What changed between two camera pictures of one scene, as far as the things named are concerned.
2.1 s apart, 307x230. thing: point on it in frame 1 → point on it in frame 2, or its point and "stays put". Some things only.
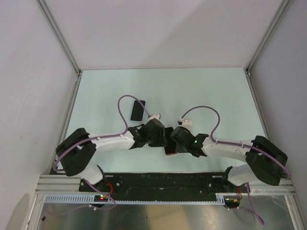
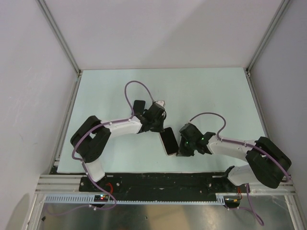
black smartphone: [137, 110] stays put
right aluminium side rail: [257, 102] stays put
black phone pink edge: [171, 148] stays put
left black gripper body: [157, 140] → [158, 124]
